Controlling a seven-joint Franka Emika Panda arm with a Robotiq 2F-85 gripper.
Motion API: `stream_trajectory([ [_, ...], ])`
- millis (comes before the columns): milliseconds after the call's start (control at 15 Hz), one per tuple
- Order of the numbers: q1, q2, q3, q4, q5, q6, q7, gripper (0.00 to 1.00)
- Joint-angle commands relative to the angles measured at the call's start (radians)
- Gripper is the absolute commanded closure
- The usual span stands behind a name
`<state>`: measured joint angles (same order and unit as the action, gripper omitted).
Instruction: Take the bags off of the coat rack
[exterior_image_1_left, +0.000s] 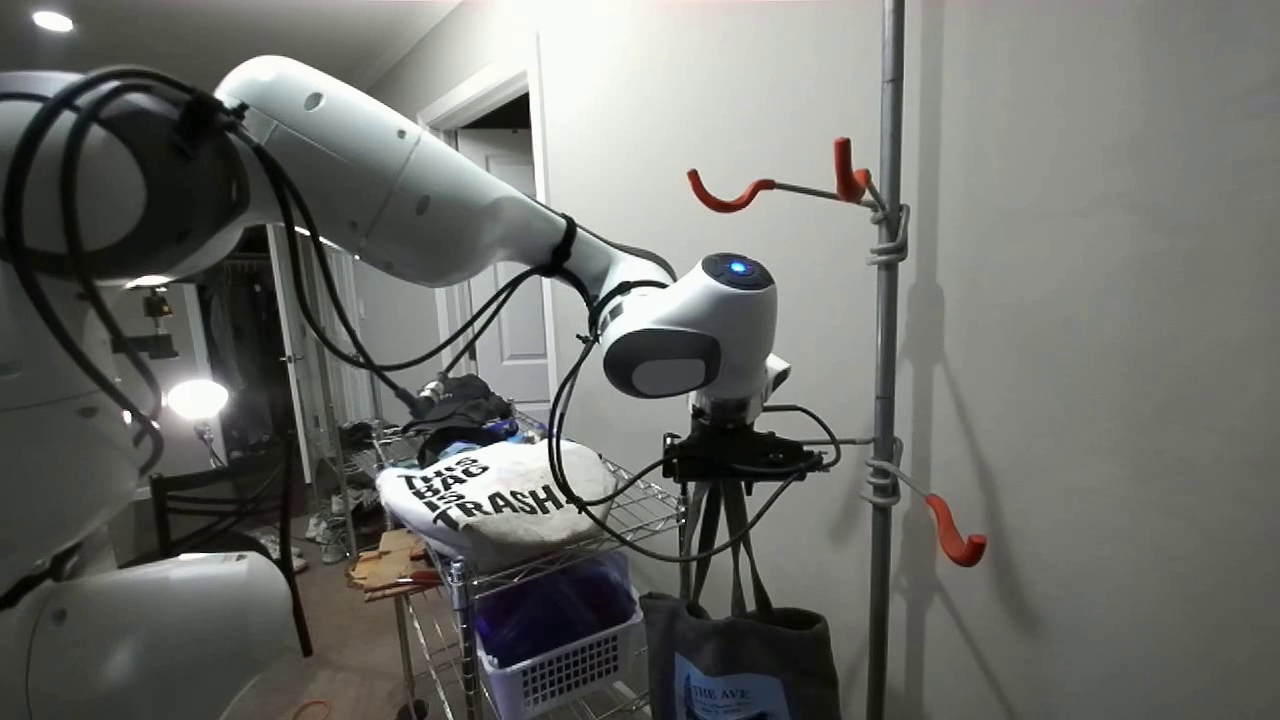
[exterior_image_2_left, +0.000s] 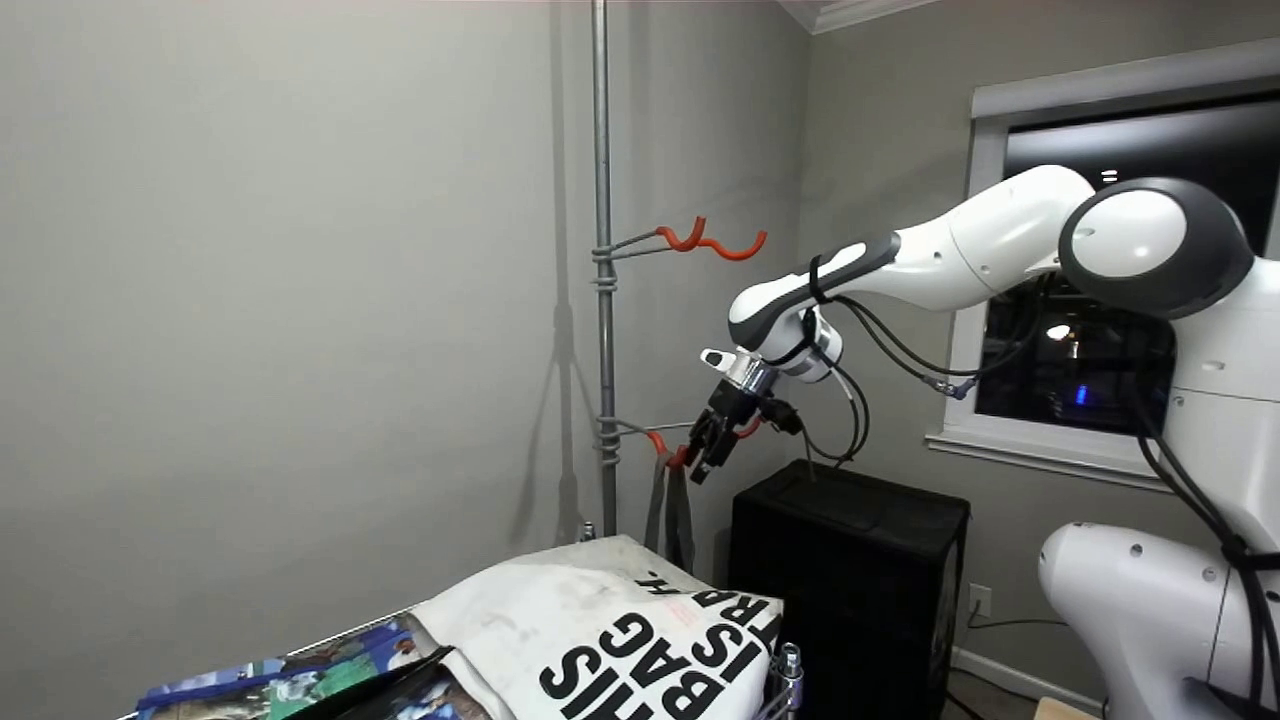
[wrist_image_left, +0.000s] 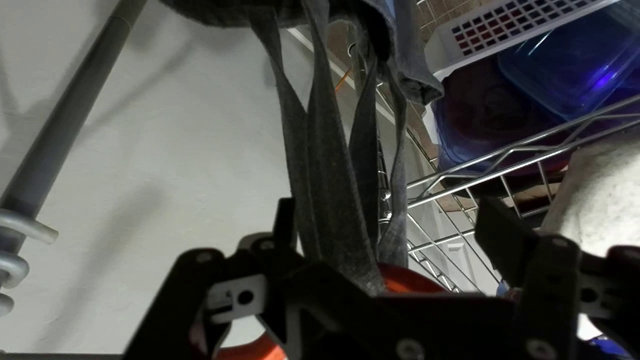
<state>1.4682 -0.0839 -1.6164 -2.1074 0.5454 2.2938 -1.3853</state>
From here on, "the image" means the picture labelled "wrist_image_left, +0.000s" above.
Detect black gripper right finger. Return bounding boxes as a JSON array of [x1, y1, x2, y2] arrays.
[[472, 195, 640, 360]]

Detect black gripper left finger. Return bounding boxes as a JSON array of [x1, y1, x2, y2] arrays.
[[122, 197, 375, 360]]

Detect grey tote bag blue print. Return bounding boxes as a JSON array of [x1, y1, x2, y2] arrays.
[[157, 0, 445, 296]]

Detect grey metal coat rack pole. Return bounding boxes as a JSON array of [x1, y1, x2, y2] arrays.
[[0, 0, 150, 320]]

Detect blue translucent plastic container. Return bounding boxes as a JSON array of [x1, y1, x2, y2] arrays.
[[429, 11, 640, 173]]

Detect white plastic laundry basket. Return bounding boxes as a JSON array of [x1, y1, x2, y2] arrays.
[[422, 0, 620, 85]]

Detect chrome wire shelving cart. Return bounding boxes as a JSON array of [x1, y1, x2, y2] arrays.
[[285, 27, 640, 296]]

